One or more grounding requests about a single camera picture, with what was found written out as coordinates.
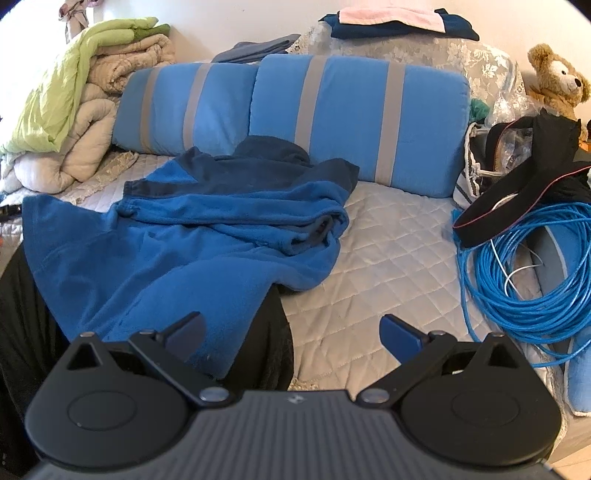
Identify folded grey-blue cloth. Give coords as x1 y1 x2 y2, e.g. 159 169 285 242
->
211 41 301 64

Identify black strap bag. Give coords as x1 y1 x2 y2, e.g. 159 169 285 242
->
452 108 591 250

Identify person's black pants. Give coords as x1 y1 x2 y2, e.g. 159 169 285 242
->
0 240 296 480

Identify folded navy cloth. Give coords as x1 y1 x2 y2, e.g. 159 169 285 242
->
320 8 481 41

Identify dark green folded cloth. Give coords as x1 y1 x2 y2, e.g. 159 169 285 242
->
131 23 171 42

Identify beige curtain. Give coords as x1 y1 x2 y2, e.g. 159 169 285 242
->
58 0 105 38

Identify beige quilted blanket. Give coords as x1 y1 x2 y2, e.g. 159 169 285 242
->
88 34 177 95

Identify clear plastic bag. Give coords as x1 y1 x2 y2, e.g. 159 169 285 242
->
487 65 543 125

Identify blue grey-striped pillow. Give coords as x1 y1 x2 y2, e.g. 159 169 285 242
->
112 62 259 158
249 54 471 199
508 222 591 416

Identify blue fleece hooded jacket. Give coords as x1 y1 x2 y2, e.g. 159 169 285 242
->
21 136 361 384

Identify white rope-handle bag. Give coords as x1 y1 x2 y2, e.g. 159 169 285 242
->
455 121 506 210

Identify light green quilt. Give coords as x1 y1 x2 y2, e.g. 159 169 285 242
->
0 17 160 155

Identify folded pink cloth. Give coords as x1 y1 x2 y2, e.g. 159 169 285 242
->
337 4 446 32

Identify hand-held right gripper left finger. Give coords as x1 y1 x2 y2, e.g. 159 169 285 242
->
67 311 232 407

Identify blue cable coil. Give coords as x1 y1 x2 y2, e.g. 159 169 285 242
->
450 203 591 367

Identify brown teddy bear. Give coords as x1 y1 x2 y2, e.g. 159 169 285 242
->
526 43 591 121

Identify white wire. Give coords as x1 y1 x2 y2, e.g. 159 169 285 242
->
489 240 546 296

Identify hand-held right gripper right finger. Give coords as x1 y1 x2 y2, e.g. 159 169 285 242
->
360 314 522 407

